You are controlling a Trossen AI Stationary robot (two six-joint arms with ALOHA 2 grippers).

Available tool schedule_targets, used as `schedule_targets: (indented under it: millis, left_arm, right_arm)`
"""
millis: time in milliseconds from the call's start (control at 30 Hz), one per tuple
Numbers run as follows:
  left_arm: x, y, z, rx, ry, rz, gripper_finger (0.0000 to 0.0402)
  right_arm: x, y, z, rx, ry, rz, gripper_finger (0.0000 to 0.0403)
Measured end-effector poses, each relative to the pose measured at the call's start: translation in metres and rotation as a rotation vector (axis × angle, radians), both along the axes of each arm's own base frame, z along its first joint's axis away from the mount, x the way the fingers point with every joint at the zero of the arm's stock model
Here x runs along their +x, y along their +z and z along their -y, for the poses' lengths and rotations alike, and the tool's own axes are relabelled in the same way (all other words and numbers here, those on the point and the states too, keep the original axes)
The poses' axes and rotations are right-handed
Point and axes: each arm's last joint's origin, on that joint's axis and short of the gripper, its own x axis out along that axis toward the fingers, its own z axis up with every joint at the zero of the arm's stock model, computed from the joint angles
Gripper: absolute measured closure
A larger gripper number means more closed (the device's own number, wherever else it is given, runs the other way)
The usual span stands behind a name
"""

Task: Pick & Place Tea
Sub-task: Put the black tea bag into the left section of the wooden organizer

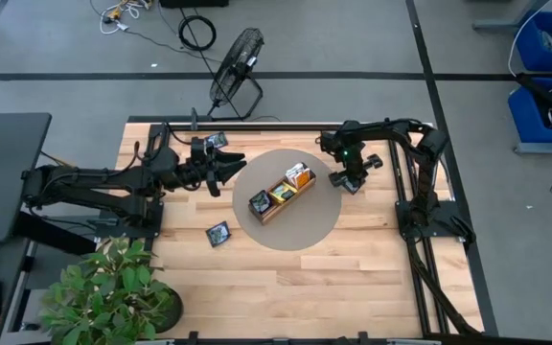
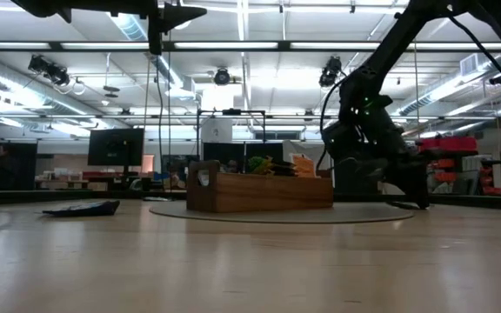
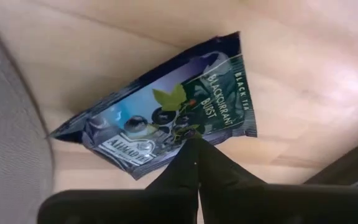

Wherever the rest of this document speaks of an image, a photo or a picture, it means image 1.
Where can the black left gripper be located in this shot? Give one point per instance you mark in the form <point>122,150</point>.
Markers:
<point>197,167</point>

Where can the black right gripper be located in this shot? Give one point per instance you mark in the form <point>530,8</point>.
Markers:
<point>355,170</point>

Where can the dark blue tea bag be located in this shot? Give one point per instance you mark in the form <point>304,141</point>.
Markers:
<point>218,234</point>
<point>260,201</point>
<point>219,140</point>
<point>352,186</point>

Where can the green yellow tea bag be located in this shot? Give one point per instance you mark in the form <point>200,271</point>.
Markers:
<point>283,191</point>

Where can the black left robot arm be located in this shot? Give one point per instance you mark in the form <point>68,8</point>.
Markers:
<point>89,177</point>

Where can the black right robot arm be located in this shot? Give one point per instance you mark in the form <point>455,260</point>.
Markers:
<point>386,127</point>

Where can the wooden three-compartment tray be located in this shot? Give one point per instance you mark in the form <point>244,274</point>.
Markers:
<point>283,209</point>

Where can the round grey mat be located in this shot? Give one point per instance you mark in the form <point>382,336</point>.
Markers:
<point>305,225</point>

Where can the black floor fan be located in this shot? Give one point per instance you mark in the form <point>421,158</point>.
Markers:
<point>235,67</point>

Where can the black plant pot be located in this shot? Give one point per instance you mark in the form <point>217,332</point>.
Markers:
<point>173,311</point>

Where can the black equipment box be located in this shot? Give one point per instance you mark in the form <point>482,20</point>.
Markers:
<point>194,3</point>

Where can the green leafy plant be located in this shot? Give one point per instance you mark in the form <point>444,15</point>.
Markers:
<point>113,287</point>

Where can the blue storage bin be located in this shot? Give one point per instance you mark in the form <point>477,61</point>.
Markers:
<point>530,48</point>
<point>525,120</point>

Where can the black aluminium table frame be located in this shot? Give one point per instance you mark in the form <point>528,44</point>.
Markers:
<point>281,128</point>

